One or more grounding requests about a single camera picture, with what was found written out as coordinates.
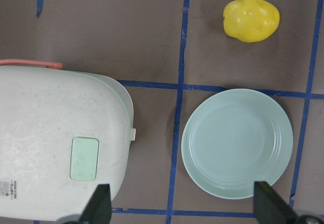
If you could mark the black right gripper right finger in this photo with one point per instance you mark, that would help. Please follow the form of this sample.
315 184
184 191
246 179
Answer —
269 207

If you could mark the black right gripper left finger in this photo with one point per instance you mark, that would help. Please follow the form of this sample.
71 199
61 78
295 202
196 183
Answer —
98 208

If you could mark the white rice cooker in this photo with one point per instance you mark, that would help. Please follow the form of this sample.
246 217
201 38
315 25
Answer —
62 134

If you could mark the light green plate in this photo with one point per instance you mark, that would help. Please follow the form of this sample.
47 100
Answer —
235 138

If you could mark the yellow toy potato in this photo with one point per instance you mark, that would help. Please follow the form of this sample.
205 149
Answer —
250 21

